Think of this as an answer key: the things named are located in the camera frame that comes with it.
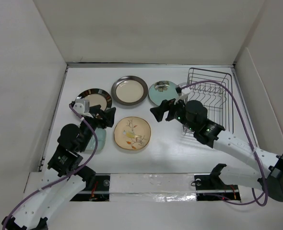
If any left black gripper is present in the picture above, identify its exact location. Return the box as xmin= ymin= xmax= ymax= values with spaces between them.
xmin=79 ymin=104 xmax=115 ymax=151

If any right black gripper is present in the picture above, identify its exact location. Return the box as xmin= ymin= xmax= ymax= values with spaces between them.
xmin=150 ymin=94 xmax=197 ymax=132

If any striped rim cream plate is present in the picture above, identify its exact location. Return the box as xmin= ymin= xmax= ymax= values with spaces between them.
xmin=76 ymin=88 xmax=112 ymax=111

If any teal flower plate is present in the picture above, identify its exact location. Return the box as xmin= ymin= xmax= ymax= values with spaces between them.
xmin=148 ymin=80 xmax=178 ymax=106

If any pale green square plate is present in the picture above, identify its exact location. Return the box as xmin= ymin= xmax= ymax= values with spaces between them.
xmin=84 ymin=128 xmax=106 ymax=154

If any brown rim cream plate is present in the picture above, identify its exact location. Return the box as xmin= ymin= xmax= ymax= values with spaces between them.
xmin=111 ymin=76 xmax=148 ymax=106

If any cream bird branch plate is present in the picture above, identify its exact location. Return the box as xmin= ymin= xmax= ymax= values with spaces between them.
xmin=114 ymin=116 xmax=151 ymax=150

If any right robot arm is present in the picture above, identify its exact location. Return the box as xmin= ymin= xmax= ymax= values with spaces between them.
xmin=150 ymin=99 xmax=283 ymax=202

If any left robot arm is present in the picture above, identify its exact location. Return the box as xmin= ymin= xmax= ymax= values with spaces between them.
xmin=2 ymin=102 xmax=116 ymax=230

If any white foil tape strip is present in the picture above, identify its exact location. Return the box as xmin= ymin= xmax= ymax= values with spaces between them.
xmin=109 ymin=173 xmax=197 ymax=203

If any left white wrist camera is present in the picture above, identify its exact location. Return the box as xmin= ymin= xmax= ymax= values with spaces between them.
xmin=73 ymin=99 xmax=90 ymax=115

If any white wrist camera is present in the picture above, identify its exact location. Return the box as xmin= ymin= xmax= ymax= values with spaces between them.
xmin=73 ymin=99 xmax=90 ymax=115
xmin=174 ymin=83 xmax=191 ymax=104

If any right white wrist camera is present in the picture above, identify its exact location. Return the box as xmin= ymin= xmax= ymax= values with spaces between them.
xmin=174 ymin=83 xmax=191 ymax=104

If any dark wire dish rack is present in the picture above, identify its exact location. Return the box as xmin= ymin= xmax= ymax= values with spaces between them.
xmin=186 ymin=68 xmax=234 ymax=133

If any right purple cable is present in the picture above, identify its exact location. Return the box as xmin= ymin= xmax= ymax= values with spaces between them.
xmin=185 ymin=80 xmax=269 ymax=207

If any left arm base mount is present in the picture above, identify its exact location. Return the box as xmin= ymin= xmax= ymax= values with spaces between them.
xmin=71 ymin=174 xmax=110 ymax=202

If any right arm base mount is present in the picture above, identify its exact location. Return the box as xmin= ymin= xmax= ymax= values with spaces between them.
xmin=190 ymin=163 xmax=241 ymax=201

